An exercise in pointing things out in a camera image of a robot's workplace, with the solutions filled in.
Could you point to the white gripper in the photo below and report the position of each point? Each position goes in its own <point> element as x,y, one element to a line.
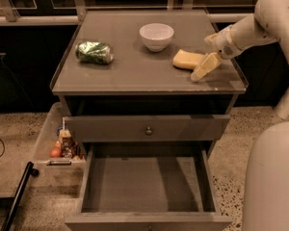
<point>223,43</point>

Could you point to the yellow sponge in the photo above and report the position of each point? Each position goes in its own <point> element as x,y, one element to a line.
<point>186,60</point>

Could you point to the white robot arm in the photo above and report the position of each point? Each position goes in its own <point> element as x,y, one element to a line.
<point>266,200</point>

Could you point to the grey top drawer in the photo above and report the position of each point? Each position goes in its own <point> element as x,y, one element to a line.
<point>116,128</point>

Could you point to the grey wooden drawer cabinet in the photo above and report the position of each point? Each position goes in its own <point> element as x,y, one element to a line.
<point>140,82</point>

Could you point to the brass top drawer knob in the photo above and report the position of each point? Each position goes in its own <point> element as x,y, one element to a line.
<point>148,131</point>

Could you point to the grey open middle drawer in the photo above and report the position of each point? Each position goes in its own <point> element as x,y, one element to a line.
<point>147,187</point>

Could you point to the white ceramic bowl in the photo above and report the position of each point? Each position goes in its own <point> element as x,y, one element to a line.
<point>156,36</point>

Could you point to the crushed green soda can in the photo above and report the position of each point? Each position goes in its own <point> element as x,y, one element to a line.
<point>94,52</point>

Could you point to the brown snack package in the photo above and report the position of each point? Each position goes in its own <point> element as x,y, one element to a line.
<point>67,144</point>

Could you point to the red apple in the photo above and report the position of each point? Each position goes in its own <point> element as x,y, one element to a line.
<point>55,152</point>

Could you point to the clear plastic storage bin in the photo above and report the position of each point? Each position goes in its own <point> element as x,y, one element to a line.
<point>48,136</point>

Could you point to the black pole stand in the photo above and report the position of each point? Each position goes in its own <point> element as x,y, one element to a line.
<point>28,172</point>

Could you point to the metal railing frame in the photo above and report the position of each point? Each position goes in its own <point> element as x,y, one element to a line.
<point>86,4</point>

